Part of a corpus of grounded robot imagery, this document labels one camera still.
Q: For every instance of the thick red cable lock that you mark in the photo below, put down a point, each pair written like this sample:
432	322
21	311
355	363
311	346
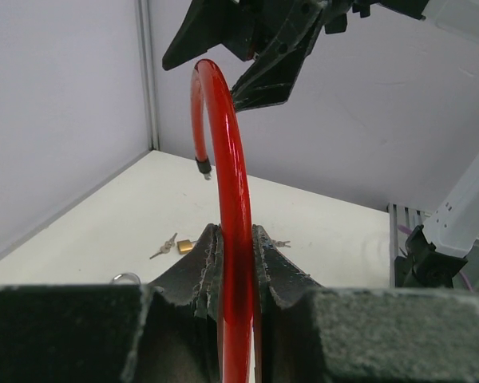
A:
218	147

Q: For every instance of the silver keys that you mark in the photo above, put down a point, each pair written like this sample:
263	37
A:
280	243

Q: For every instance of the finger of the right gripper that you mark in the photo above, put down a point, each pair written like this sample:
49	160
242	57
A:
290	36
207	24

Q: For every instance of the small brass padlock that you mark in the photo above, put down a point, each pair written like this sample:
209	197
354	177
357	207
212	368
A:
183	246

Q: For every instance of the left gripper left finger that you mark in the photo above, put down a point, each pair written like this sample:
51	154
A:
161	331

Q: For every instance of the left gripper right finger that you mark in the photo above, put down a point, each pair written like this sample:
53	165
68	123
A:
309	333

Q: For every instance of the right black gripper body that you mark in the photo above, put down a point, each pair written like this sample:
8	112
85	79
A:
271	16

